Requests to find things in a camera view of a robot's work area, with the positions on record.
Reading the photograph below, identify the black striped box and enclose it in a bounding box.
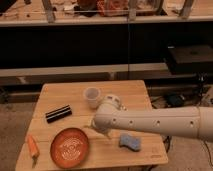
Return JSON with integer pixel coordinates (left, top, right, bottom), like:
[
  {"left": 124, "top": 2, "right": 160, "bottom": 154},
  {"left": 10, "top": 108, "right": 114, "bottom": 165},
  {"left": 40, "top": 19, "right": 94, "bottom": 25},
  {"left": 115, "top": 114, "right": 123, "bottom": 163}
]
[{"left": 45, "top": 105, "right": 72, "bottom": 123}]

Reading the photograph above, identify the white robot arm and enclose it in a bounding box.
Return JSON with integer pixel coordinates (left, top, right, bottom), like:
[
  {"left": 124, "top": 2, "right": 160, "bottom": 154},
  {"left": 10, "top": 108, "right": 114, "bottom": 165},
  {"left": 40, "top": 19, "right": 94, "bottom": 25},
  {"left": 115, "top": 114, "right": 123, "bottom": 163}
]
[{"left": 92, "top": 94, "right": 213, "bottom": 142}]

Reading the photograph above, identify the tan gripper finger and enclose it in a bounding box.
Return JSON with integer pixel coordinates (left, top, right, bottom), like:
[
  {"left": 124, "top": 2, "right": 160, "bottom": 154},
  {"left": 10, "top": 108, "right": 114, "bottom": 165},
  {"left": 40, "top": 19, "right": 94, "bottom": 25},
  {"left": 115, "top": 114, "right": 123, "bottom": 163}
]
[{"left": 103, "top": 133, "right": 112, "bottom": 140}]

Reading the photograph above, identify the long metal shelf rack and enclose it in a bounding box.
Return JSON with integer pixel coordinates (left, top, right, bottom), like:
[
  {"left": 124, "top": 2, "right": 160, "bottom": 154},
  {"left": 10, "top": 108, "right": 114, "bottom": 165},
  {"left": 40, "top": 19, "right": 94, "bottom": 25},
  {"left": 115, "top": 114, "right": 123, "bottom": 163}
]
[{"left": 0, "top": 0, "right": 213, "bottom": 85}]

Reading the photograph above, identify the blue sponge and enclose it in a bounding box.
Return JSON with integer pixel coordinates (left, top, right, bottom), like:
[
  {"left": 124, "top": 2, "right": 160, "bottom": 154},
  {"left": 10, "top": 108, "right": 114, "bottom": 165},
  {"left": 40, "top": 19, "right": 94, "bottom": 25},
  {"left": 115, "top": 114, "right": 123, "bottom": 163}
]
[{"left": 119, "top": 134, "right": 141, "bottom": 152}]

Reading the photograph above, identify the orange ceramic bowl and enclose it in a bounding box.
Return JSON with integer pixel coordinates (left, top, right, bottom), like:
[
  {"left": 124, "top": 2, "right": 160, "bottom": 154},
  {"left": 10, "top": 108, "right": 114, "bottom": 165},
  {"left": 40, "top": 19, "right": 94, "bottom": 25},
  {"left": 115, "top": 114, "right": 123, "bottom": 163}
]
[{"left": 50, "top": 128, "right": 89, "bottom": 169}]

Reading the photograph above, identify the white tube bottle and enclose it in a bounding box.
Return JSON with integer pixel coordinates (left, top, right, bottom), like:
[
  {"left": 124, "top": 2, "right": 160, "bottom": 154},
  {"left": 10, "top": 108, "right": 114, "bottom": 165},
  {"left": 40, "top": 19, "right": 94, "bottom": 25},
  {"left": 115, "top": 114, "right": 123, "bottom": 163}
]
[{"left": 120, "top": 105, "right": 127, "bottom": 110}]

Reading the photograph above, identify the orange carrot toy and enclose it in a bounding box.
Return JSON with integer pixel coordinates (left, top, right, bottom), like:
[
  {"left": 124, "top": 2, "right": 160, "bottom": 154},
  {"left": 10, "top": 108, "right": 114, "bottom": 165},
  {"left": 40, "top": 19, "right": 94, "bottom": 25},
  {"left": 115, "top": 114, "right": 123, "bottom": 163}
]
[{"left": 27, "top": 135, "right": 40, "bottom": 167}]

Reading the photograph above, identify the clear plastic cup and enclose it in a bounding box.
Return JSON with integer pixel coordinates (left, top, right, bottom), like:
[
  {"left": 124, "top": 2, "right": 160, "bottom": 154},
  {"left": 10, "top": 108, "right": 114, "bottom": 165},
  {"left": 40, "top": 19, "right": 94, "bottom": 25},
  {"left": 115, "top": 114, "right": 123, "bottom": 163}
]
[{"left": 83, "top": 87, "right": 101, "bottom": 109}]

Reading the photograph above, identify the black box on shelf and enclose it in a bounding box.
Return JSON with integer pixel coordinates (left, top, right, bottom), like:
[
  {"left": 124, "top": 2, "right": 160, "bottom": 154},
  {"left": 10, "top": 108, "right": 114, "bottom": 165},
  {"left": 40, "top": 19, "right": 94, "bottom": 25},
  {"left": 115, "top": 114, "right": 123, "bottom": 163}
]
[{"left": 165, "top": 45, "right": 213, "bottom": 74}]

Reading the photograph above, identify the wooden folding table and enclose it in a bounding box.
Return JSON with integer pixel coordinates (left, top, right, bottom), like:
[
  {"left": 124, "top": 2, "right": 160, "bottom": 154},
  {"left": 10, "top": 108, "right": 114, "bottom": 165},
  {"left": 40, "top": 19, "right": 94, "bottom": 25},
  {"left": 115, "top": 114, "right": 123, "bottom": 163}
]
[{"left": 15, "top": 80, "right": 168, "bottom": 171}]

